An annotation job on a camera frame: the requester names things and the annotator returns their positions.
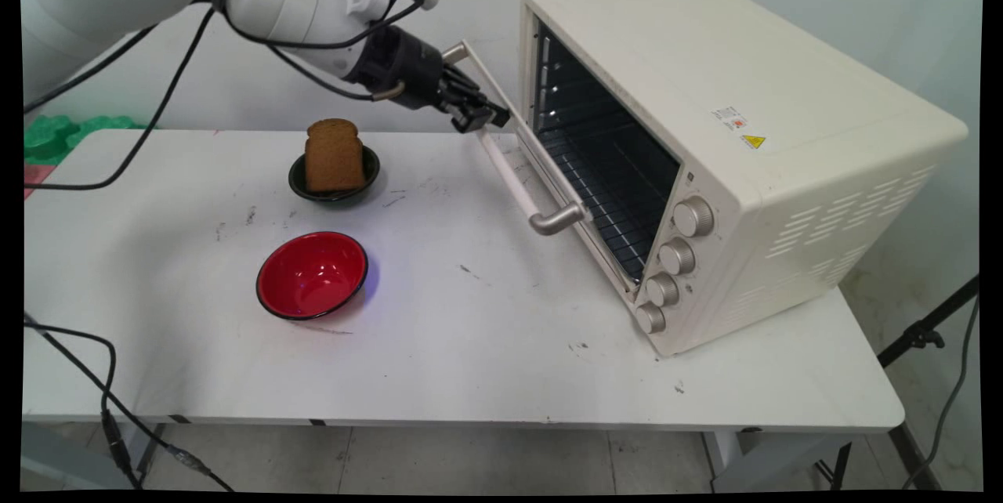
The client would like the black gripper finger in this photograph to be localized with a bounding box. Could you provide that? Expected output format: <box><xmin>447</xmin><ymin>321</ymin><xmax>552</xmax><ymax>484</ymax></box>
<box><xmin>447</xmin><ymin>64</ymin><xmax>512</xmax><ymax>129</ymax></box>
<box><xmin>441</xmin><ymin>94</ymin><xmax>492</xmax><ymax>135</ymax></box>

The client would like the white label sticker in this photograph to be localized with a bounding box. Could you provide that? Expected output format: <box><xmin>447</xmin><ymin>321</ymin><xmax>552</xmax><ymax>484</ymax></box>
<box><xmin>712</xmin><ymin>105</ymin><xmax>750</xmax><ymax>132</ymax></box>

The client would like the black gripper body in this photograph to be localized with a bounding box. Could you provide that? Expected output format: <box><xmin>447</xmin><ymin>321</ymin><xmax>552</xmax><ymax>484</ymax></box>
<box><xmin>345</xmin><ymin>23</ymin><xmax>454</xmax><ymax>110</ymax></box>

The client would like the black cable with connector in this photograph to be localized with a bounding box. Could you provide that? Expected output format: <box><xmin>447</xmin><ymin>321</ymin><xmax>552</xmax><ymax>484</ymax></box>
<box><xmin>24</xmin><ymin>313</ymin><xmax>146</xmax><ymax>490</ymax></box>
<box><xmin>24</xmin><ymin>323</ymin><xmax>236</xmax><ymax>493</ymax></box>

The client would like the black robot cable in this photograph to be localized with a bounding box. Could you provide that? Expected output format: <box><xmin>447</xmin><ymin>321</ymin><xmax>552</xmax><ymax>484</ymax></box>
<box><xmin>24</xmin><ymin>8</ymin><xmax>219</xmax><ymax>192</ymax></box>
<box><xmin>24</xmin><ymin>0</ymin><xmax>214</xmax><ymax>115</ymax></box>

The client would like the silver oven knob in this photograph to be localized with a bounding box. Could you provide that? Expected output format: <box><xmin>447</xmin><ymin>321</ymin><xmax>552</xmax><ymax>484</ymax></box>
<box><xmin>672</xmin><ymin>196</ymin><xmax>715</xmax><ymax>238</ymax></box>
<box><xmin>645</xmin><ymin>273</ymin><xmax>681</xmax><ymax>308</ymax></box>
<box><xmin>634</xmin><ymin>302</ymin><xmax>667</xmax><ymax>335</ymax></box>
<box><xmin>658</xmin><ymin>238</ymin><xmax>697</xmax><ymax>277</ymax></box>

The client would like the black tripod stand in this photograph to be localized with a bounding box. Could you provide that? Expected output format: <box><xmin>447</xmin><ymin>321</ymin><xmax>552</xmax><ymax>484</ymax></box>
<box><xmin>815</xmin><ymin>274</ymin><xmax>980</xmax><ymax>492</ymax></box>

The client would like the cream toaster oven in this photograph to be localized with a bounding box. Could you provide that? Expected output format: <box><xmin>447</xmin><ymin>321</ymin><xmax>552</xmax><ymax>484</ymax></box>
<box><xmin>519</xmin><ymin>0</ymin><xmax>970</xmax><ymax>359</ymax></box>

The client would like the white table leg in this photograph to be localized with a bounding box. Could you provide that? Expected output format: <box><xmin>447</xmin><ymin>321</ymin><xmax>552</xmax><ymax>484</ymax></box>
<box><xmin>700</xmin><ymin>429</ymin><xmax>856</xmax><ymax>493</ymax></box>

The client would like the black bowl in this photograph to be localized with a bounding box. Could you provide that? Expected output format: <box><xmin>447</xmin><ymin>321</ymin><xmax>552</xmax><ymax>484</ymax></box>
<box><xmin>288</xmin><ymin>145</ymin><xmax>382</xmax><ymax>204</ymax></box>

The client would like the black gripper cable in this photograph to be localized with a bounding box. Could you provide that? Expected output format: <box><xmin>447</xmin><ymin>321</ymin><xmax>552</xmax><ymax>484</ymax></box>
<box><xmin>266</xmin><ymin>43</ymin><xmax>408</xmax><ymax>103</ymax></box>

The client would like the red foam mat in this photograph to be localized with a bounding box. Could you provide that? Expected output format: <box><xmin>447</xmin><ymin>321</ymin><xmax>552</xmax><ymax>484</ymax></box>
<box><xmin>24</xmin><ymin>164</ymin><xmax>58</xmax><ymax>201</ymax></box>

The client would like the cream oven door with handle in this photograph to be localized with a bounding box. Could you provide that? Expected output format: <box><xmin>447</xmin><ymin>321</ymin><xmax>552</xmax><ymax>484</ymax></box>
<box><xmin>441</xmin><ymin>39</ymin><xmax>640</xmax><ymax>300</ymax></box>

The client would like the metal wire oven rack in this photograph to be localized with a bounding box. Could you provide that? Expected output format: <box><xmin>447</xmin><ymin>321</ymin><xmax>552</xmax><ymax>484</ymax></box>
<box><xmin>539</xmin><ymin>121</ymin><xmax>679</xmax><ymax>284</ymax></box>

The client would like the toast bread slice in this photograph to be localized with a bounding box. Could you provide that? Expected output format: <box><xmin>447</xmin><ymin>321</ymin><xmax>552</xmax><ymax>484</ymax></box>
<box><xmin>304</xmin><ymin>118</ymin><xmax>366</xmax><ymax>193</ymax></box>

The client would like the grey hanging cable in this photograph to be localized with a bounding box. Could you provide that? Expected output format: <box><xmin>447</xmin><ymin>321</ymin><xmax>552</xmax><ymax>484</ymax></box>
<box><xmin>901</xmin><ymin>295</ymin><xmax>980</xmax><ymax>492</ymax></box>

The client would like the red bowl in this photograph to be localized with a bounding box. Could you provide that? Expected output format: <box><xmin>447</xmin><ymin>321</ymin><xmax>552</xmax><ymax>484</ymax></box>
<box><xmin>255</xmin><ymin>231</ymin><xmax>370</xmax><ymax>322</ymax></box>

